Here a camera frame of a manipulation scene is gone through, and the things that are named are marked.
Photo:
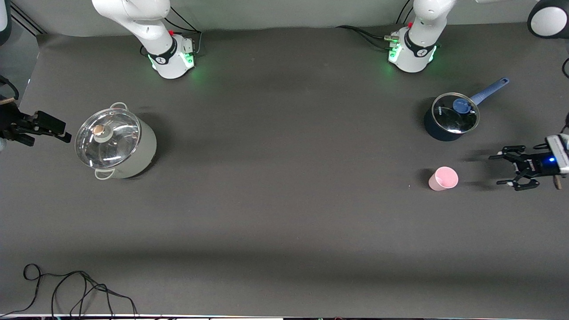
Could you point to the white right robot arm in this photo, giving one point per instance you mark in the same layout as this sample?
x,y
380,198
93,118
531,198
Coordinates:
x,y
151,22

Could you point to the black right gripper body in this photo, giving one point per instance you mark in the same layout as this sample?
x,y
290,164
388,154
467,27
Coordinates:
x,y
10,121

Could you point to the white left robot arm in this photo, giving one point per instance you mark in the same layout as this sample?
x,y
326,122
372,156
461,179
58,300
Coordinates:
x,y
413,55

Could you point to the dark grey table mat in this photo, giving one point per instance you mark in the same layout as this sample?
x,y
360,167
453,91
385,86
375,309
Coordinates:
x,y
284,200

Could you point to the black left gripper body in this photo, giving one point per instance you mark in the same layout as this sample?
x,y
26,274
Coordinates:
x,y
532,166

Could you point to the pink plastic cup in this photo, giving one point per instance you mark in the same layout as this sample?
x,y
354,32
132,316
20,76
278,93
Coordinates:
x,y
442,180

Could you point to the grey-green stockpot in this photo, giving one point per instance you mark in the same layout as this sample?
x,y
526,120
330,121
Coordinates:
x,y
142,155

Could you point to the dark metal frame rail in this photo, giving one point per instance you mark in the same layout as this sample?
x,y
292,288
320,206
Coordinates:
x,y
26,20

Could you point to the glass lid with blue knob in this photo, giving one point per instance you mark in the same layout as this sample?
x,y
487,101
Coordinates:
x,y
449,120

